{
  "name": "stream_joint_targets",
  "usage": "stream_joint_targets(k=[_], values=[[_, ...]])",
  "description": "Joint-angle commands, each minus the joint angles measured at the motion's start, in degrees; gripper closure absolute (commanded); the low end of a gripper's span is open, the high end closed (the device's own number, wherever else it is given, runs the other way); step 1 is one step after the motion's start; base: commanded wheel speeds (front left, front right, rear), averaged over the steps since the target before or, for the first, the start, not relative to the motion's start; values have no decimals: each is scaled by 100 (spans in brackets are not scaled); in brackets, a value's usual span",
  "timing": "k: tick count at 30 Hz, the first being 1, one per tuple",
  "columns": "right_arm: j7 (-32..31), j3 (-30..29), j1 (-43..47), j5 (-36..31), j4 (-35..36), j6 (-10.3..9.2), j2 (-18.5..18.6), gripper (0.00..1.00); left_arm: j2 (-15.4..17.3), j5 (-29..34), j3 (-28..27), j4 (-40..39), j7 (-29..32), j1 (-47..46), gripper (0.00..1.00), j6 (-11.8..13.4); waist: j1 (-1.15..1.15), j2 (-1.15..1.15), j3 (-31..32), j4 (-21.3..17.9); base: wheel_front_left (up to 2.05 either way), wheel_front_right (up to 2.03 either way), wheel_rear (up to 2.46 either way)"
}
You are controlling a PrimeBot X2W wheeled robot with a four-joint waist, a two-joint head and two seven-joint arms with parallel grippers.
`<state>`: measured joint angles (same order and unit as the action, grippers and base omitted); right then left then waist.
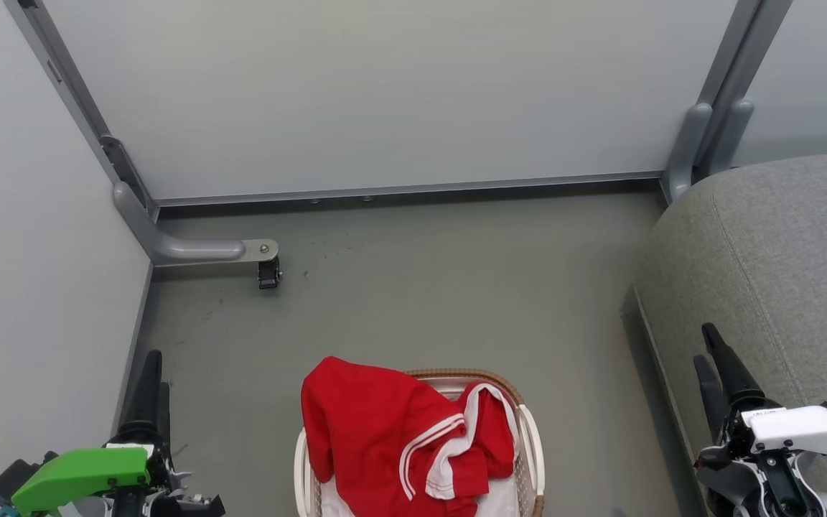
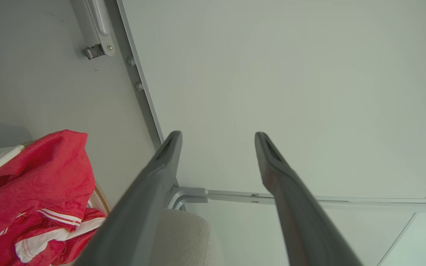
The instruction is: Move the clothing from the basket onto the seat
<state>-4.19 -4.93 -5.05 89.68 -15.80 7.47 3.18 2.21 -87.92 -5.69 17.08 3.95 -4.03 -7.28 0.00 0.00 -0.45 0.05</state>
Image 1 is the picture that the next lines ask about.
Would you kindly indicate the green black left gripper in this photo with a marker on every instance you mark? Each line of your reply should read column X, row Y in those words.
column 83, row 474

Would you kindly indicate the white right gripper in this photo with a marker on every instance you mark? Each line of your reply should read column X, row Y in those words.
column 808, row 431

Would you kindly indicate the plain red garment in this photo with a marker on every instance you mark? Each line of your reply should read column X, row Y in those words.
column 363, row 431

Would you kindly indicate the grey fabric sofa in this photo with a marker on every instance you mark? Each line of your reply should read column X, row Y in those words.
column 779, row 258

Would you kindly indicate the black caster wheel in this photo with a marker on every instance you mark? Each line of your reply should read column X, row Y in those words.
column 268, row 273

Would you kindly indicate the white laundry basket brown rim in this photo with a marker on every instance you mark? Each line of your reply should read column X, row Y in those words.
column 532, row 445

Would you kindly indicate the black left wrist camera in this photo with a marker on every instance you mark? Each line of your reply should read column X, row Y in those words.
column 13, row 477

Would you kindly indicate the grey partition foot bracket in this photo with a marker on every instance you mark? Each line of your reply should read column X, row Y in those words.
column 731, row 136
column 686, row 147
column 191, row 248

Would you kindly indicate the grey partition frame post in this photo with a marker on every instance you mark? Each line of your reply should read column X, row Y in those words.
column 69, row 86
column 740, row 64

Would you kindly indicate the grey partition bottom rail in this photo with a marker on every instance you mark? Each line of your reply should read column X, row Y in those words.
column 413, row 188

